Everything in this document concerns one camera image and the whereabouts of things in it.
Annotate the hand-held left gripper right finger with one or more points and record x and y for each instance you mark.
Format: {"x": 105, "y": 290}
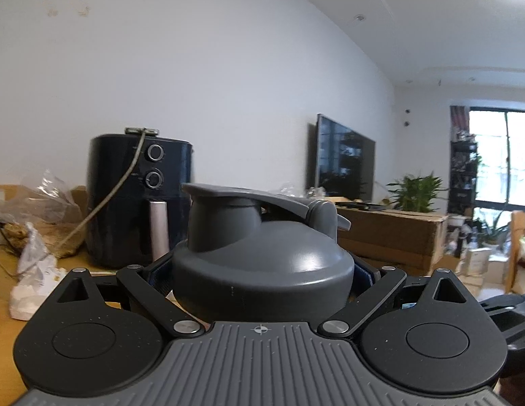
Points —
{"x": 364, "y": 281}

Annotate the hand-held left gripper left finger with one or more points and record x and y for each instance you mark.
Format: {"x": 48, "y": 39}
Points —
{"x": 160, "y": 279}

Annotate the shaker bottle with grey lid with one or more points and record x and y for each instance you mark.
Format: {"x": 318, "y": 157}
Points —
{"x": 262, "y": 270}

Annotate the plain cardboard box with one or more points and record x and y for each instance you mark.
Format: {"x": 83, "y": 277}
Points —
{"x": 393, "y": 232}

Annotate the small white box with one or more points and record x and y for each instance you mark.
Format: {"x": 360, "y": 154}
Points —
{"x": 477, "y": 262}

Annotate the black flat tray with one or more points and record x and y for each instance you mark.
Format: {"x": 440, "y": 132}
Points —
{"x": 364, "y": 206}

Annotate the spiky potted plant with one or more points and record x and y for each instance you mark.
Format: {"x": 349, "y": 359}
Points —
{"x": 493, "y": 228}

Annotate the green potted plant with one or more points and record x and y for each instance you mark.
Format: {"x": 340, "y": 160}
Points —
{"x": 414, "y": 190}

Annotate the black air fryer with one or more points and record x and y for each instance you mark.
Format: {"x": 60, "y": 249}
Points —
{"x": 177, "y": 165}

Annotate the flat screen television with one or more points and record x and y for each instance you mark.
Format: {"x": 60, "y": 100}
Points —
{"x": 342, "y": 156}

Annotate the white plastic bag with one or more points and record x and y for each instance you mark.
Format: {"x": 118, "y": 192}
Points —
{"x": 29, "y": 270}

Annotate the clear plastic bag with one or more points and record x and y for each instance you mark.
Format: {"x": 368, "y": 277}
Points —
{"x": 46, "y": 203}

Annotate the black storage shelf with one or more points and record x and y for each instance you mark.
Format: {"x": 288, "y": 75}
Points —
{"x": 463, "y": 177}

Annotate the flat grey device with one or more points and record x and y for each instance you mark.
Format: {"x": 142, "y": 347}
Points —
{"x": 140, "y": 131}

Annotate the large window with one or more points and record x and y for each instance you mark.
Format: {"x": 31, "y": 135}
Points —
{"x": 495, "y": 156}

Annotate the patterned curtain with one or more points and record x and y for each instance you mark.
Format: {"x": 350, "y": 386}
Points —
{"x": 459, "y": 120}

